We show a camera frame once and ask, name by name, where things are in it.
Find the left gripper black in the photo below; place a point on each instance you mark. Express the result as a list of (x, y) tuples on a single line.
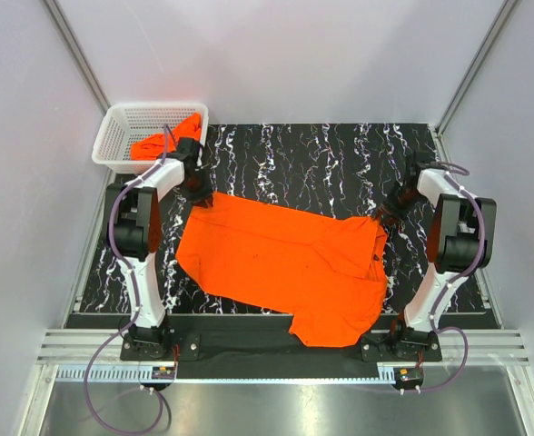
[(204, 194)]

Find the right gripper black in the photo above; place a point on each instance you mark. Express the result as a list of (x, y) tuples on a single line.
[(393, 213)]

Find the orange t shirt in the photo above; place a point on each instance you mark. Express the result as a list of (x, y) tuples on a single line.
[(327, 273)]

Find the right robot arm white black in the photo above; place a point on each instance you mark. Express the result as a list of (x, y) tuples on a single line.
[(458, 244)]

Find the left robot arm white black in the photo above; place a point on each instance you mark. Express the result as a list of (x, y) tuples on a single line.
[(132, 228)]

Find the orange t shirts in basket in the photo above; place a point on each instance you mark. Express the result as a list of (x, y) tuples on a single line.
[(152, 146)]

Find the black marble pattern mat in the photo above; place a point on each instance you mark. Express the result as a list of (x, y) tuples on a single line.
[(335, 170)]

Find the white plastic basket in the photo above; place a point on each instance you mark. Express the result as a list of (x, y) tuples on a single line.
[(126, 124)]

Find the right connector box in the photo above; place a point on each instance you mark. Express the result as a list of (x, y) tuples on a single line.
[(410, 374)]

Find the connector box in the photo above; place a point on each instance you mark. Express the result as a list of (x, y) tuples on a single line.
[(163, 372), (410, 374)]

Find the left connector box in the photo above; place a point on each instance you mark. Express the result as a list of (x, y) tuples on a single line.
[(163, 372)]

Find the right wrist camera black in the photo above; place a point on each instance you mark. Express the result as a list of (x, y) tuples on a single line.
[(418, 161)]

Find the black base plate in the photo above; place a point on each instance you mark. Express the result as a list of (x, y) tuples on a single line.
[(252, 347)]

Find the aluminium frame rail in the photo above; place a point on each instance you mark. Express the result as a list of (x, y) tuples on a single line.
[(95, 356)]

